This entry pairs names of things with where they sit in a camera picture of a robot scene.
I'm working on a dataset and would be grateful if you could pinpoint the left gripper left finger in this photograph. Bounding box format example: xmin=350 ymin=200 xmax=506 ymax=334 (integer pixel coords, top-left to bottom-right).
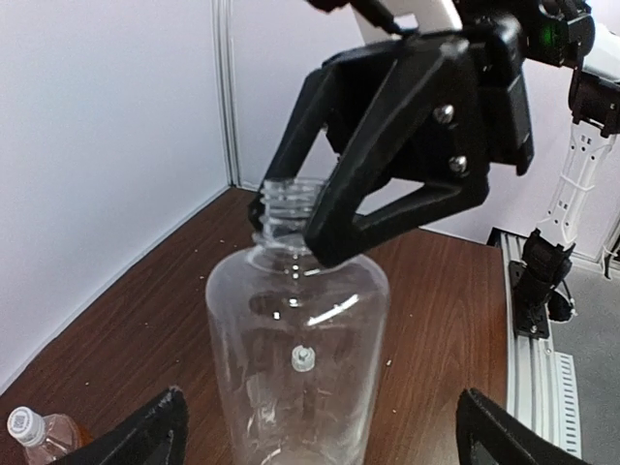
xmin=55 ymin=386 xmax=188 ymax=465

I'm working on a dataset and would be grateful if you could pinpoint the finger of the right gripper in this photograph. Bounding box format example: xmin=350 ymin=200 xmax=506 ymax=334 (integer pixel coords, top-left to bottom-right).
xmin=248 ymin=65 xmax=345 ymax=233

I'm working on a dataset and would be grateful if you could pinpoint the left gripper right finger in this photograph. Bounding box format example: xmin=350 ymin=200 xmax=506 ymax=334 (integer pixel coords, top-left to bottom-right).
xmin=456 ymin=388 xmax=584 ymax=465

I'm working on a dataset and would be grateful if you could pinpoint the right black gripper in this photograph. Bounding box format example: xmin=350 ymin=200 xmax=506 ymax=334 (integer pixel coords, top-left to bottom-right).
xmin=304 ymin=21 xmax=534 ymax=267

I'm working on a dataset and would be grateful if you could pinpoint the amber tea bottle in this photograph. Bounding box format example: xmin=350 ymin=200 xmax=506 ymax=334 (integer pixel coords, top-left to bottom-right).
xmin=21 ymin=414 xmax=93 ymax=464

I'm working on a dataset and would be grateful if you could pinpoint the white tea bottle cap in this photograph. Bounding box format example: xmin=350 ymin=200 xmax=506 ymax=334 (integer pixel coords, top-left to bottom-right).
xmin=7 ymin=406 xmax=46 ymax=448

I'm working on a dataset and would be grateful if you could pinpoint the clear plastic bottle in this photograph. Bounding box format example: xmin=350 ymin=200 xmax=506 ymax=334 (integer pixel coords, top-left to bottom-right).
xmin=205 ymin=179 xmax=389 ymax=464

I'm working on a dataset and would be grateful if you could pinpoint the white flip bottle cap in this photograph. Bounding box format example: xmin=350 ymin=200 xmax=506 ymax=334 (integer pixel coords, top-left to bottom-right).
xmin=291 ymin=345 xmax=316 ymax=373

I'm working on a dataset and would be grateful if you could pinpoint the front aluminium rail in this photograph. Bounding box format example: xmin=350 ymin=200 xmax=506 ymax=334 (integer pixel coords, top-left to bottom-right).
xmin=488 ymin=229 xmax=582 ymax=458

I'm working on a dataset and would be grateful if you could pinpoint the left aluminium frame post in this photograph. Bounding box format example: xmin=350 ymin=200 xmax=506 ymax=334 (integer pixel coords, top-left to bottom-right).
xmin=211 ymin=0 xmax=242 ymax=187

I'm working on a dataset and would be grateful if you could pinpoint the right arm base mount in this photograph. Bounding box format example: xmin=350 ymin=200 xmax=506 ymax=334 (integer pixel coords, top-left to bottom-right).
xmin=508 ymin=229 xmax=574 ymax=339

